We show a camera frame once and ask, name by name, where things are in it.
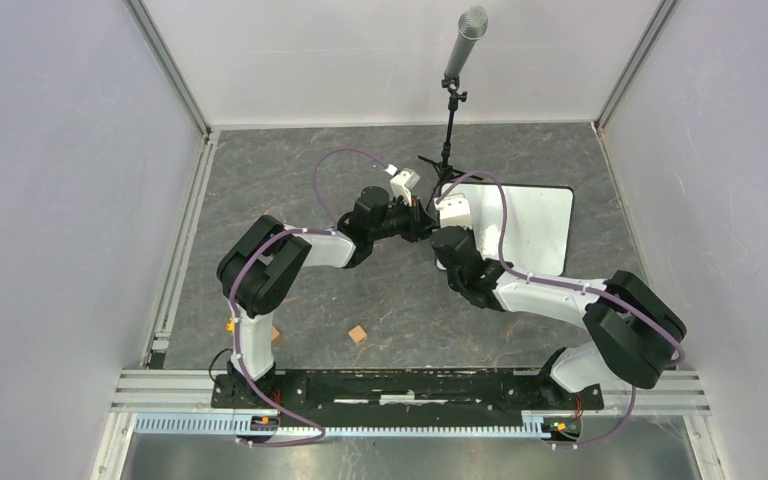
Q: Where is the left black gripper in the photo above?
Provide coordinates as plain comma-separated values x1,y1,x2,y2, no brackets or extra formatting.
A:
370,194,436,244

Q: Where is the white whiteboard black frame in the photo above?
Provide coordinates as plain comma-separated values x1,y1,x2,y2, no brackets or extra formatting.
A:
441,182,574,276

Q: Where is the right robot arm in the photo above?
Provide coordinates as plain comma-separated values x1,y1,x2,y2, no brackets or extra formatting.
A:
430,226,687,408

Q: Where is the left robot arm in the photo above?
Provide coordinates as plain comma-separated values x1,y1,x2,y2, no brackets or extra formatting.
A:
216,187,437,408

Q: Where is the black microphone tripod stand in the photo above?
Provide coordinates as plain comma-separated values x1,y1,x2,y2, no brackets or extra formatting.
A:
417,77,468,212

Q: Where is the right wooden cube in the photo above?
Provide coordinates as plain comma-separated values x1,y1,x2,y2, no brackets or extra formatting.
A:
348,325,368,345

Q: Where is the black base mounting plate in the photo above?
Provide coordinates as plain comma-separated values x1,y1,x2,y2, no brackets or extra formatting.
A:
211,368,605,429

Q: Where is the grey microphone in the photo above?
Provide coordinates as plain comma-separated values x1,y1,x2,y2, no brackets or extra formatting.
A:
442,5,489,85

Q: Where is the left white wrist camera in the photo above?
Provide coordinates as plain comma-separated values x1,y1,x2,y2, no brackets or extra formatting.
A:
385,164,421,207

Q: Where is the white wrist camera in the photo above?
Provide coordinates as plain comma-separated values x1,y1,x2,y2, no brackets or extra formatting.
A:
434,193,472,229
385,164,421,207

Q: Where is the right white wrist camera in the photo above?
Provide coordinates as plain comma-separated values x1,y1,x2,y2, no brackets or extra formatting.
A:
434,193,472,229

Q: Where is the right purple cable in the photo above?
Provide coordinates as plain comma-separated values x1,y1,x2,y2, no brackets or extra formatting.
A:
435,172,687,452

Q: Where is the purple cable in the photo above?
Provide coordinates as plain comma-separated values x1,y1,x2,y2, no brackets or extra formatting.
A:
435,172,687,452
228,146,399,448

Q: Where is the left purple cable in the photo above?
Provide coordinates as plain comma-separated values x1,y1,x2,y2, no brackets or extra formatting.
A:
228,146,399,448

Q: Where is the slotted grey cable duct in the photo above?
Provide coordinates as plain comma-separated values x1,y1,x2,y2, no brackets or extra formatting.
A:
134,413,579,440

